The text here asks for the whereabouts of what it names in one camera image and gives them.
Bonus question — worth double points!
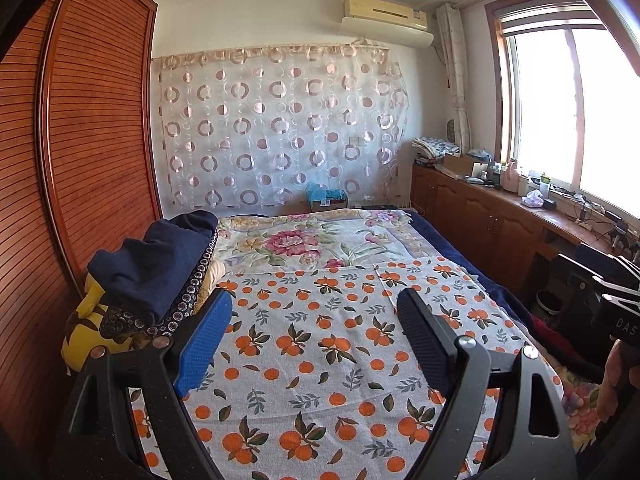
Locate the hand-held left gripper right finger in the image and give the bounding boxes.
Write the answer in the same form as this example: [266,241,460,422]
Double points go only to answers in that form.
[396,286,581,480]

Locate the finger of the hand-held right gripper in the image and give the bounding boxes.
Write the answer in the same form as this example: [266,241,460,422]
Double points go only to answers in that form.
[592,256,640,306]

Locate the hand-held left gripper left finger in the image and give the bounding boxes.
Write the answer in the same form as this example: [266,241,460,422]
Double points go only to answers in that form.
[47,287,234,480]

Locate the navy printed t-shirt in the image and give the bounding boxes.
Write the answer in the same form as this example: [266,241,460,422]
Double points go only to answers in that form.
[87,210,219,328]

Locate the orange fruit print cloth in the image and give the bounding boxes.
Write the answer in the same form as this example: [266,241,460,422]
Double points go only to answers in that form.
[127,255,566,480]

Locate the person's right hand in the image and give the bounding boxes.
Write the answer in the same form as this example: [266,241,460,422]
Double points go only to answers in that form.
[597,344,640,426]

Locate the dark chair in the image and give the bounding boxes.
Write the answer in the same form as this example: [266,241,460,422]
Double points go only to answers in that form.
[552,242,616,376]

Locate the dark circle-patterned pillow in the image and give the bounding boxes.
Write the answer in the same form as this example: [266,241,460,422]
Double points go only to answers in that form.
[100,220,221,341]

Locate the white waste bin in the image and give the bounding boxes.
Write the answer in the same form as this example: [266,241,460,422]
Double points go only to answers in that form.
[537,290,566,317]

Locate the dark red cloth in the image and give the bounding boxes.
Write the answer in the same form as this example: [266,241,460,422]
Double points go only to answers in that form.
[530,315,566,356]

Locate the yellow plush toy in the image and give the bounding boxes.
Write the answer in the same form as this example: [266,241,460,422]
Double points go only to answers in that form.
[60,275,151,376]

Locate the wooden cabinet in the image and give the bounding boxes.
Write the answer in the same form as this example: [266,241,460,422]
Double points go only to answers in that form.
[411,162,640,306]

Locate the pink bottle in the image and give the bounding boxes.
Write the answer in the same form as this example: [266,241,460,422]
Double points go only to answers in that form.
[501,158,521,192]

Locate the cardboard box with teal cloth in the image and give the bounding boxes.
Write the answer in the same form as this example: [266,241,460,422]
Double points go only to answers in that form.
[306,181,349,211]

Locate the open cardboard box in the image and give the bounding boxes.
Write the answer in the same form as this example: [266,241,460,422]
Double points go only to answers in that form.
[443,153,488,176]

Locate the stack of folded cloths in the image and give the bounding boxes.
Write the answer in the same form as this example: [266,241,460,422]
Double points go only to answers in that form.
[412,136,461,161]

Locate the window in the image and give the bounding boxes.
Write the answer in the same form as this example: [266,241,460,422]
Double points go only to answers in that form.
[485,0,640,211]

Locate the sheer circle-patterned curtain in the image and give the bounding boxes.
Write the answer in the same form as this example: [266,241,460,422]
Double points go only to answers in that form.
[152,42,411,208]

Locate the pale window curtain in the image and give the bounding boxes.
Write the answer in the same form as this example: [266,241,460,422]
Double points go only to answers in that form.
[435,4,473,153]

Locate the black cable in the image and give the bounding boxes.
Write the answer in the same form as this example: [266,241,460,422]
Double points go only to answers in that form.
[575,195,596,226]

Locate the wall air conditioner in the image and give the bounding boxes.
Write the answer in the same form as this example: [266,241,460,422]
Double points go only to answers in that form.
[343,0,428,31]

